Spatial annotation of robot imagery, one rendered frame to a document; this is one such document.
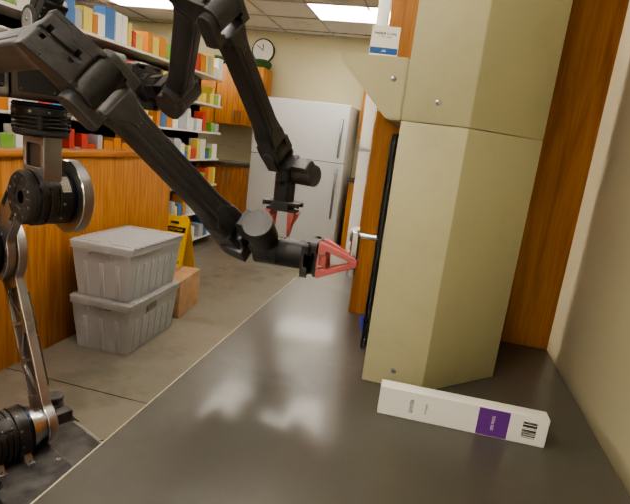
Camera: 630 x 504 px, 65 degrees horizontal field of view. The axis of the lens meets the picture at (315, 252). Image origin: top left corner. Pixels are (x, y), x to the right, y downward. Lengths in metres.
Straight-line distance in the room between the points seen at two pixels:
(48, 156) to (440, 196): 0.98
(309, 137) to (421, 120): 5.09
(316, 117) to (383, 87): 5.05
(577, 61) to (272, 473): 1.03
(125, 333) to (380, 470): 2.52
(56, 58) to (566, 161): 1.02
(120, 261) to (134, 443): 2.30
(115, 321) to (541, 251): 2.43
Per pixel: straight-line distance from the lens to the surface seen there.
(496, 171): 0.93
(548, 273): 1.29
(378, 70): 0.88
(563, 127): 1.26
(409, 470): 0.75
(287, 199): 1.36
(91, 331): 3.26
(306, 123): 5.94
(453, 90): 0.87
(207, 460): 0.72
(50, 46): 0.85
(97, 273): 3.11
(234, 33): 1.13
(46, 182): 1.44
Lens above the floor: 1.36
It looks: 12 degrees down
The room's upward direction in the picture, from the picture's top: 7 degrees clockwise
